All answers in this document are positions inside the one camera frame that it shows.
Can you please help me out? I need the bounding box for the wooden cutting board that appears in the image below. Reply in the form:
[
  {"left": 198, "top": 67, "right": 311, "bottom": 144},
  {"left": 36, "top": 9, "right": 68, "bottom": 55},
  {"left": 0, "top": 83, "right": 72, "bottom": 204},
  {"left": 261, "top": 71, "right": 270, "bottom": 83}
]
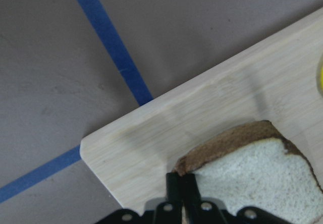
[{"left": 80, "top": 10, "right": 322, "bottom": 212}]

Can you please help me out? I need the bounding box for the bread slice from board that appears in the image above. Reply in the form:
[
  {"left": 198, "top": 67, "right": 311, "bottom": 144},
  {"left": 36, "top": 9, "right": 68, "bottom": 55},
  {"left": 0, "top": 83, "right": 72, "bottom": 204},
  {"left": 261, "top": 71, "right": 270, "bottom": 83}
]
[{"left": 173, "top": 120, "right": 322, "bottom": 223}]

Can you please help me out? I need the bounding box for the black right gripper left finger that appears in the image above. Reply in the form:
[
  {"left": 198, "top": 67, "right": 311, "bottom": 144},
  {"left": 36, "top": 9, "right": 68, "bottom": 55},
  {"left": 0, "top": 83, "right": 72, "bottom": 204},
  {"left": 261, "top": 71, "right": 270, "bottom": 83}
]
[{"left": 166, "top": 173, "right": 183, "bottom": 210}]

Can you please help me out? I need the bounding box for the lemon slice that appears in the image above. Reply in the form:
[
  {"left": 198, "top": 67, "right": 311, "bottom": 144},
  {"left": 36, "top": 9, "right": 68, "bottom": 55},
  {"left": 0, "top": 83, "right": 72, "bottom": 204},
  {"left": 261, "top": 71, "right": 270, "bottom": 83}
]
[{"left": 316, "top": 56, "right": 323, "bottom": 96}]

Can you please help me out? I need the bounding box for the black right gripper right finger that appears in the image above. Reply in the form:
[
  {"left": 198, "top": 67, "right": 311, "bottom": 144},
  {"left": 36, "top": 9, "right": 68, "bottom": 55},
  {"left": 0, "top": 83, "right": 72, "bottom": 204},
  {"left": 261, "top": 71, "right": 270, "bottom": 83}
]
[{"left": 183, "top": 174, "right": 201, "bottom": 210}]

